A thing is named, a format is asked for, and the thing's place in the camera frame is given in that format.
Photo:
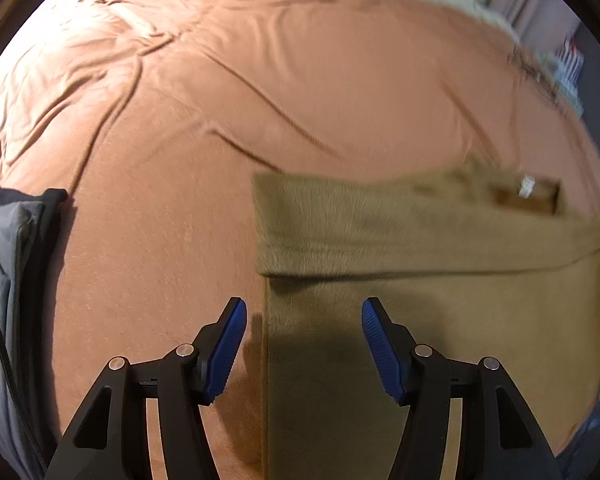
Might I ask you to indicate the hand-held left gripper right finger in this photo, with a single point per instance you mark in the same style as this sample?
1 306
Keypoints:
382 355

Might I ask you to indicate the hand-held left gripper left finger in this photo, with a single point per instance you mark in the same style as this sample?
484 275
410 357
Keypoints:
225 355

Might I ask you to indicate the olive printed t-shirt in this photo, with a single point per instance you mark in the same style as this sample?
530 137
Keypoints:
430 260

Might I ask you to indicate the grey clothes pile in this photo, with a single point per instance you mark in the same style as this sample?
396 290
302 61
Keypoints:
0 260

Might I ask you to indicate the orange blanket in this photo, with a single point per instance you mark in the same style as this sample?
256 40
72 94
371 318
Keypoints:
230 110

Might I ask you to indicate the striped gift bag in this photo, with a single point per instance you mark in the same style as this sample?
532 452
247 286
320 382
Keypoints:
570 60

